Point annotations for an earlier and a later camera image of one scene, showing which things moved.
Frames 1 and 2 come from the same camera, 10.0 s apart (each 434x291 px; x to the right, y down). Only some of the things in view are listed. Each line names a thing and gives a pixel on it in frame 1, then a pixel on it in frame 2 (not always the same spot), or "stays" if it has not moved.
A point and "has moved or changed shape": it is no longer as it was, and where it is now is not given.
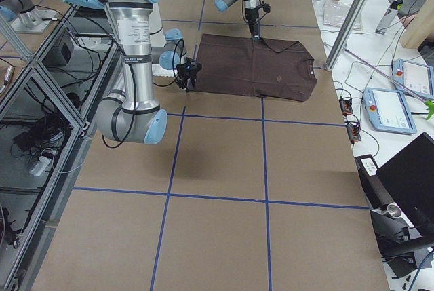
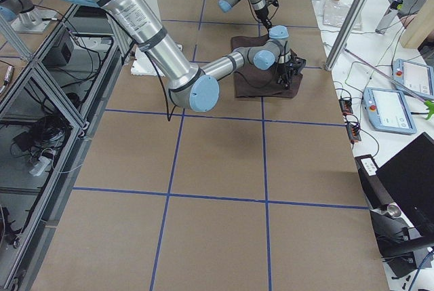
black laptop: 409,176 stays
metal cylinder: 394,211 stays
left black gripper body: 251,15 -> 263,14
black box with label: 373,186 stays
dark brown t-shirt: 238,65 has moved or changed shape
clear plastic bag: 334,12 stays
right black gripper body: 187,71 -> 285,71
